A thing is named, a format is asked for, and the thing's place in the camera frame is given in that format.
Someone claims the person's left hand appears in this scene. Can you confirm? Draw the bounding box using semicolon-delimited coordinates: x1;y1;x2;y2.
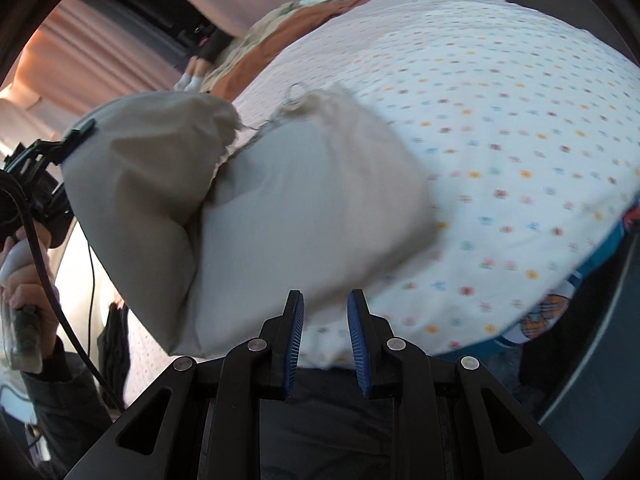
1;229;60;363

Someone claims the black cloth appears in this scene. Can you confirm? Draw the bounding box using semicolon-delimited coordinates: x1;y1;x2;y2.
96;302;132;401

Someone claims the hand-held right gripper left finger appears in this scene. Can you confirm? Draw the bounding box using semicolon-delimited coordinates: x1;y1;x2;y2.
64;290;305;480

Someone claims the thin black cable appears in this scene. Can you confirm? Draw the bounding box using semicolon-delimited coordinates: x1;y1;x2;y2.
86;240;111;331

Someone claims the grey pillowcase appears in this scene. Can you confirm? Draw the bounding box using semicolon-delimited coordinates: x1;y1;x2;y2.
64;82;441;361

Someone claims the thick black cable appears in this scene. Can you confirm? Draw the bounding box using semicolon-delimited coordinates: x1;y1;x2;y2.
10;175;126;411

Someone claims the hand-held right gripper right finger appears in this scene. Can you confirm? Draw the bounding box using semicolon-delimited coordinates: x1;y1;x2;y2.
346;288;587;480

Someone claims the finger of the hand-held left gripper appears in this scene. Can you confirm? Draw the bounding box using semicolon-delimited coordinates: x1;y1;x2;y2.
61;118;97;163

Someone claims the white floral bedsheet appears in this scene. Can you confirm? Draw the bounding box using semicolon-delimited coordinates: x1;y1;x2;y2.
125;0;640;401

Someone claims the white small-dotted sheet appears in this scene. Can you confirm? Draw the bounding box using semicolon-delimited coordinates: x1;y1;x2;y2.
122;305;201;406

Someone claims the cartoon print blanket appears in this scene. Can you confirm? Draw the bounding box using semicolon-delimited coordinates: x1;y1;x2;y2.
440;195;640;361

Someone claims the person's left forearm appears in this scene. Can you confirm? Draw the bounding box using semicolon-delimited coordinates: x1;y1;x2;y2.
20;337;123;480

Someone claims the orange blanket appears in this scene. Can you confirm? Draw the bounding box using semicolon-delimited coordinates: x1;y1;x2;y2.
215;0;386;103

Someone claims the pink curtain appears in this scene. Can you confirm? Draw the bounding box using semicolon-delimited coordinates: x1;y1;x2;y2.
0;0;381;126

